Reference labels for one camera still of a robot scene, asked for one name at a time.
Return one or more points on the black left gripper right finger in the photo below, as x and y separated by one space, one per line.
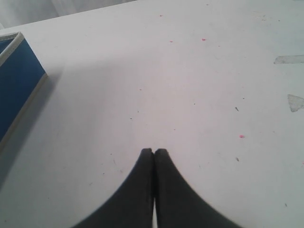
177 204

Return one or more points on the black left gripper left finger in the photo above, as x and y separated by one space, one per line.
131 206

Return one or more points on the blue box white trim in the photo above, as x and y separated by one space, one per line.
21 77

